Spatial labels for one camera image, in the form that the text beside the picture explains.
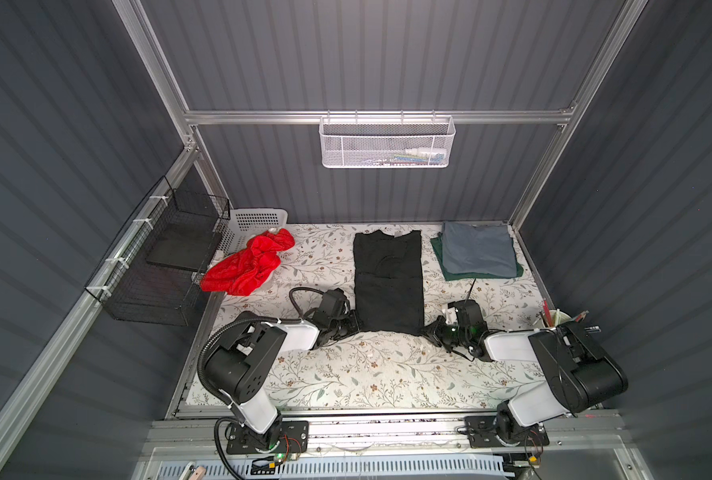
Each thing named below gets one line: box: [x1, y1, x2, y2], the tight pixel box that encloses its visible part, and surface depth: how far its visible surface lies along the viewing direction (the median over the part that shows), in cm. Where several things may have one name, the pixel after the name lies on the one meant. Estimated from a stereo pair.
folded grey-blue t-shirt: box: [442, 222, 517, 277], surface depth 111 cm
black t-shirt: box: [354, 230, 424, 336], surface depth 104 cm
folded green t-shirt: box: [430, 232, 524, 281], surface depth 107 cm
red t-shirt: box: [200, 228, 295, 296], surface depth 95 cm
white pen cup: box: [541, 309, 572, 329], surface depth 85 cm
